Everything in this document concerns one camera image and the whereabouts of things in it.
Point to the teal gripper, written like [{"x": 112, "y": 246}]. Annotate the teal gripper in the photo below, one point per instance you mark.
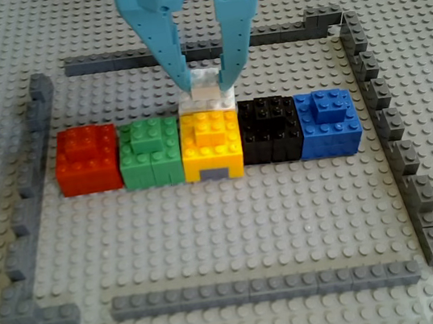
[{"x": 147, "y": 1}]

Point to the white Lego cube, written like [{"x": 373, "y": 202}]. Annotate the white Lego cube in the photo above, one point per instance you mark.
[{"x": 207, "y": 98}]

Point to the blue Lego cube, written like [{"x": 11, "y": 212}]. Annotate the blue Lego cube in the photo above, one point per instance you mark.
[{"x": 330, "y": 128}]

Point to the yellow Lego cube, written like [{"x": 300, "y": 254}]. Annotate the yellow Lego cube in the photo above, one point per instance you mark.
[{"x": 212, "y": 150}]

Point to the black Lego cube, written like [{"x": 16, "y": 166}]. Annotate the black Lego cube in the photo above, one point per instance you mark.
[{"x": 269, "y": 133}]

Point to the green Lego cube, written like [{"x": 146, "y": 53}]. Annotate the green Lego cube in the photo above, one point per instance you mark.
[{"x": 151, "y": 163}]

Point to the red Lego cube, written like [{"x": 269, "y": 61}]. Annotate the red Lego cube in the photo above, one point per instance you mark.
[{"x": 87, "y": 169}]

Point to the gray Lego baseplate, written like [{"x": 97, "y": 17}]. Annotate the gray Lego baseplate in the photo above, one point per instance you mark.
[{"x": 226, "y": 229}]

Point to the short dark gray brick row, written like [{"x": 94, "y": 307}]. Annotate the short dark gray brick row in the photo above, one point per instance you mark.
[{"x": 48, "y": 319}]

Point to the straight dark gray brick wall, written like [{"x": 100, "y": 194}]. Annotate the straight dark gray brick wall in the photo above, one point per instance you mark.
[
  {"x": 104, "y": 62},
  {"x": 260, "y": 290}
]

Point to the stepped dark gray brick wall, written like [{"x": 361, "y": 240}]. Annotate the stepped dark gray brick wall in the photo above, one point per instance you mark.
[
  {"x": 37, "y": 119},
  {"x": 395, "y": 131}
]

